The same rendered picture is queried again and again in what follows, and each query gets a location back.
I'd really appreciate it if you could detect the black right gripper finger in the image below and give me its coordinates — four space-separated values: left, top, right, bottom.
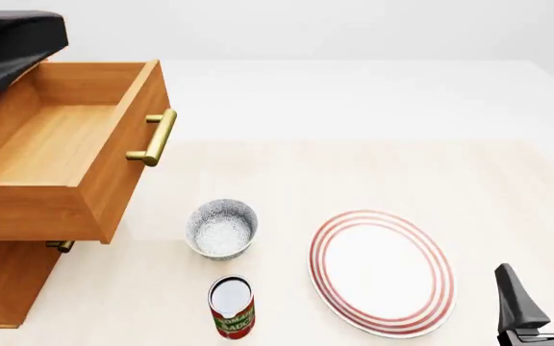
493 262 551 334

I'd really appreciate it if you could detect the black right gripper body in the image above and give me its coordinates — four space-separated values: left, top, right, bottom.
496 323 554 346

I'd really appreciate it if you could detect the patterned grey-white bowl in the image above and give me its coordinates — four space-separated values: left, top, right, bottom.
185 198 260 262

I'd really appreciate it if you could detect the open wooden drawer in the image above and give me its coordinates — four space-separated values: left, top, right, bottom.
0 59 172 245

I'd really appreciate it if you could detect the wooden cabinet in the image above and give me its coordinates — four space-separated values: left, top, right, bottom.
0 239 63 329

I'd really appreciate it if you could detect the white plate with red rings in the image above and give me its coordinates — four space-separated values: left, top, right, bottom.
308 210 457 339

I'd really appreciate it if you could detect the tomato sauce tin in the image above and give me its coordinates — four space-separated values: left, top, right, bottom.
209 274 256 340

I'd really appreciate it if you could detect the brass drawer handle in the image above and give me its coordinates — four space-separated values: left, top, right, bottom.
125 108 178 167
44 239 75 254

